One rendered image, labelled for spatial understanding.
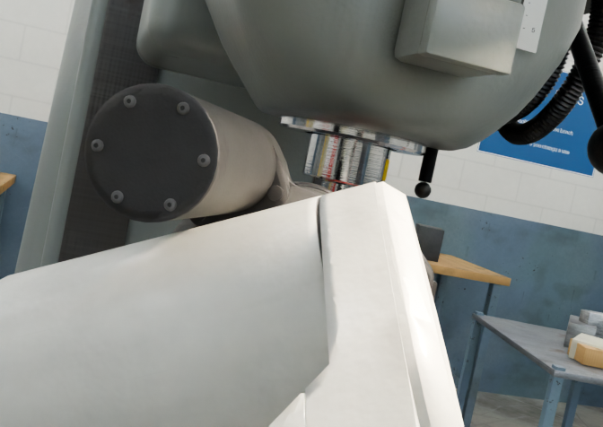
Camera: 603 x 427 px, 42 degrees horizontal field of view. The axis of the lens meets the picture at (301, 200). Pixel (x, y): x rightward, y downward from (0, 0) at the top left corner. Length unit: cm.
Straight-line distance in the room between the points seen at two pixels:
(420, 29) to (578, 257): 537
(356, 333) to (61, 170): 66
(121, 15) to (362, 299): 65
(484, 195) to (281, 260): 508
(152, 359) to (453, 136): 24
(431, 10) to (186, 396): 19
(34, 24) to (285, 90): 430
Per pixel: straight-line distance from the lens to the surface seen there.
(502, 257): 537
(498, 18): 34
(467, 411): 460
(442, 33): 33
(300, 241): 19
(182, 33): 53
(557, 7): 40
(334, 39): 36
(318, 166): 43
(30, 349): 21
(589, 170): 566
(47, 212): 82
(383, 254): 18
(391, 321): 16
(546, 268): 556
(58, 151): 82
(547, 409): 251
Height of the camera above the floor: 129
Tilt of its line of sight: 3 degrees down
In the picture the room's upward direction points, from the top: 12 degrees clockwise
